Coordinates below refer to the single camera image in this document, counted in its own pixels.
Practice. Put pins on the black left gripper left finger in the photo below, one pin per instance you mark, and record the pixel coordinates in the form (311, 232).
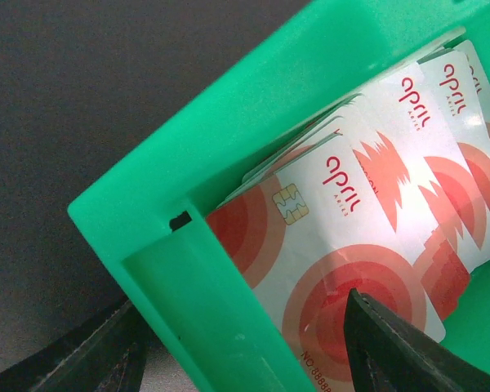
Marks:
(106, 353)

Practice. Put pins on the green plastic bin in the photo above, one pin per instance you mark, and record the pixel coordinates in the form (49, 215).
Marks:
(144, 218)

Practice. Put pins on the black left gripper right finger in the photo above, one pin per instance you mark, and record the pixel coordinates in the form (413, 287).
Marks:
(387, 353)

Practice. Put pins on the red white april card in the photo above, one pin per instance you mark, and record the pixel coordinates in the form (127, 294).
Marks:
(303, 238)

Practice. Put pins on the red white card stack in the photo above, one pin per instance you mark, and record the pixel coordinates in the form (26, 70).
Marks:
(415, 168)

